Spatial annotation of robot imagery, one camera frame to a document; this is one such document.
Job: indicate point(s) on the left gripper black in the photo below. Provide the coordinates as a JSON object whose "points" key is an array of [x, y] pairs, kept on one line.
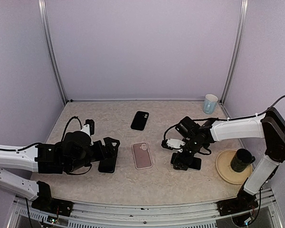
{"points": [[110, 152]]}

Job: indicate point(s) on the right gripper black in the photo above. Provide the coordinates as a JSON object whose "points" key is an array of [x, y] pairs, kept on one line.
{"points": [[182, 165]]}

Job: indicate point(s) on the white-edged phone screen up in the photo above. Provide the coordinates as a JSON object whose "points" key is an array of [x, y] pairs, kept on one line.
{"points": [[194, 165]]}

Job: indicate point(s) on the pink phone case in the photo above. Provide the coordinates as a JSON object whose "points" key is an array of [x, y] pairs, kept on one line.
{"points": [[141, 156]]}

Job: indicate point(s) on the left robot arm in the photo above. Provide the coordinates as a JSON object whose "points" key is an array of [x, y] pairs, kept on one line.
{"points": [[75, 151]]}

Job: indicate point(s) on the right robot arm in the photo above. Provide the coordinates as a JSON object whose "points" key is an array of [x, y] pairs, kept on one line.
{"points": [[269, 126]]}

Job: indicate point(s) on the beige plate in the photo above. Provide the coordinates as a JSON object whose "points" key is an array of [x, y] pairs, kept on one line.
{"points": [[225, 171]]}

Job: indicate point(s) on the dark green mug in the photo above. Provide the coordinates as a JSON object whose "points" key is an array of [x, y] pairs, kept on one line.
{"points": [[241, 160]]}

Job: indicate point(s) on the light blue mug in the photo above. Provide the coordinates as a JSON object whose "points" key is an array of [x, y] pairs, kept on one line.
{"points": [[210, 103]]}

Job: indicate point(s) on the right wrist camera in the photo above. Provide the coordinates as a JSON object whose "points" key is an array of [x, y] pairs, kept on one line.
{"points": [[173, 144]]}

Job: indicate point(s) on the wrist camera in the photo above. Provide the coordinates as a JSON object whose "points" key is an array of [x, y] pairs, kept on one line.
{"points": [[173, 144], [89, 128]]}

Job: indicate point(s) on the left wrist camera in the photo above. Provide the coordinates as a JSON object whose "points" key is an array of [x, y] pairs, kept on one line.
{"points": [[89, 128]]}

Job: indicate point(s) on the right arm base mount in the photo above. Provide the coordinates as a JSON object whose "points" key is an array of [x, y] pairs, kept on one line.
{"points": [[242, 202]]}

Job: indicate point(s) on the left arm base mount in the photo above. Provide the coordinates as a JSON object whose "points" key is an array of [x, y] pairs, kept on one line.
{"points": [[46, 203]]}

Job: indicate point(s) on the right aluminium frame post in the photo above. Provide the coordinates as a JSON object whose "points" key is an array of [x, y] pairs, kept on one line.
{"points": [[236, 50]]}

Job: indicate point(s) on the aluminium frame post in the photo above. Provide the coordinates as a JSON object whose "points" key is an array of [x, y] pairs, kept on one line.
{"points": [[236, 50], [50, 49]]}

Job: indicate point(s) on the left aluminium frame post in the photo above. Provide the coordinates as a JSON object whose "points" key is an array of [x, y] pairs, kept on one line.
{"points": [[50, 49]]}

